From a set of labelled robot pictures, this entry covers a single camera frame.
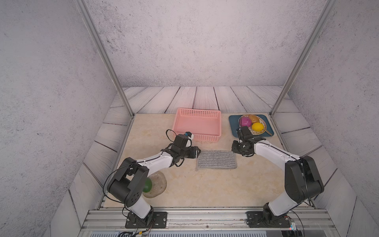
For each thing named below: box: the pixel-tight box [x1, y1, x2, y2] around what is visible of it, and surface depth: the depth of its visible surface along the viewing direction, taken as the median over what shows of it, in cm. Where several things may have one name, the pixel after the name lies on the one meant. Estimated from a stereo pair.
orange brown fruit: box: [248, 114, 260, 124], surface depth 113 cm
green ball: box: [142, 177, 152, 193], surface depth 82 cm
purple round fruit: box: [240, 116, 253, 127], surface depth 110 cm
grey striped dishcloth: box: [195, 149, 237, 171], surface depth 95 cm
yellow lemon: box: [251, 122, 265, 132], surface depth 110 cm
